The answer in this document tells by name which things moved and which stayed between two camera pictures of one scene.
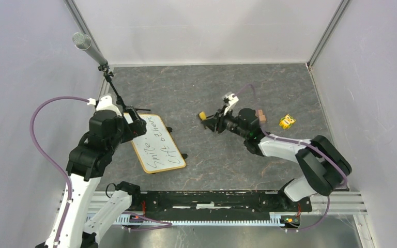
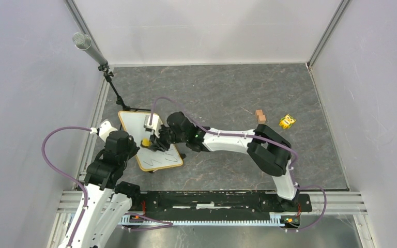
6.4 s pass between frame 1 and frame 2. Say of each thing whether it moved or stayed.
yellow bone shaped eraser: moved
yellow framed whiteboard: stayed
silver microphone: stayed
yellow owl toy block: stayed
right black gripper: moved
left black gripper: moved
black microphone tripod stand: stayed
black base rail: stayed
